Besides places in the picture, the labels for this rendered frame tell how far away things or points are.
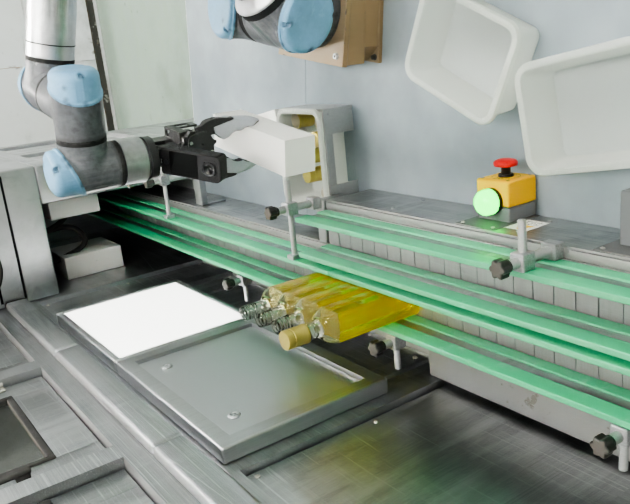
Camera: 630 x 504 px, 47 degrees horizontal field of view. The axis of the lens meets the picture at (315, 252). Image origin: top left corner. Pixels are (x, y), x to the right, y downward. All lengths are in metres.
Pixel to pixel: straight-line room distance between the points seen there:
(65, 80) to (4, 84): 3.83
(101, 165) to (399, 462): 0.65
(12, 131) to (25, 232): 2.82
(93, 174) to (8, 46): 3.84
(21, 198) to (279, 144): 1.11
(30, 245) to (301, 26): 1.19
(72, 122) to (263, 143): 0.31
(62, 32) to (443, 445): 0.88
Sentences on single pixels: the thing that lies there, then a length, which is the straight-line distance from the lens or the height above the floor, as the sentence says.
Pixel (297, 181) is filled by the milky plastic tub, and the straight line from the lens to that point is 1.74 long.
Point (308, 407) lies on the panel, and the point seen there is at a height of 1.15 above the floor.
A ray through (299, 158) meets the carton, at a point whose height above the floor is 1.08.
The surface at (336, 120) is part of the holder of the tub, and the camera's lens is 1.60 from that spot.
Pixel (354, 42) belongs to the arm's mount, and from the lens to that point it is 1.48.
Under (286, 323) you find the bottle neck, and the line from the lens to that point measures 1.28.
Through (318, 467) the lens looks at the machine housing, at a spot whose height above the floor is 1.21.
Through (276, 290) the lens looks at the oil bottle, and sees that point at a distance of 1.40.
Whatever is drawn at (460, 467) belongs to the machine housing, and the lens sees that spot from 1.17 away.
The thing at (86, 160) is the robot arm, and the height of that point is 1.40.
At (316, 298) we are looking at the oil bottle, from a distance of 1.32.
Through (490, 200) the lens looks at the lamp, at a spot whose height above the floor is 0.85.
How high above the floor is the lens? 1.73
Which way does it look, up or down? 32 degrees down
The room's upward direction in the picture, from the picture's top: 106 degrees counter-clockwise
